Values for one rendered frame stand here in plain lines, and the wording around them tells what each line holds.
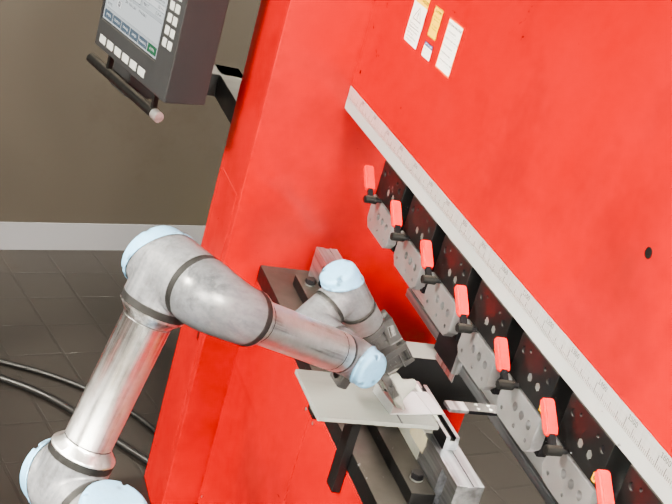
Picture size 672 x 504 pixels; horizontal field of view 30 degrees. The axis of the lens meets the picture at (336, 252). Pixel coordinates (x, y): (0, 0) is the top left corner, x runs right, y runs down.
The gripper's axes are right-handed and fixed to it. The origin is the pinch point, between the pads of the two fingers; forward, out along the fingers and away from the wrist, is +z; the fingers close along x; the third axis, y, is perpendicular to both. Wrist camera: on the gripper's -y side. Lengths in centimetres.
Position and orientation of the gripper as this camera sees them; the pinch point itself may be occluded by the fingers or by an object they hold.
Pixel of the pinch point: (392, 398)
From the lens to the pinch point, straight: 258.4
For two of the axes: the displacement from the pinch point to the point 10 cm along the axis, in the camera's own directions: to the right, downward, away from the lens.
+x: -3.8, -4.5, 8.1
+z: 3.7, 7.2, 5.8
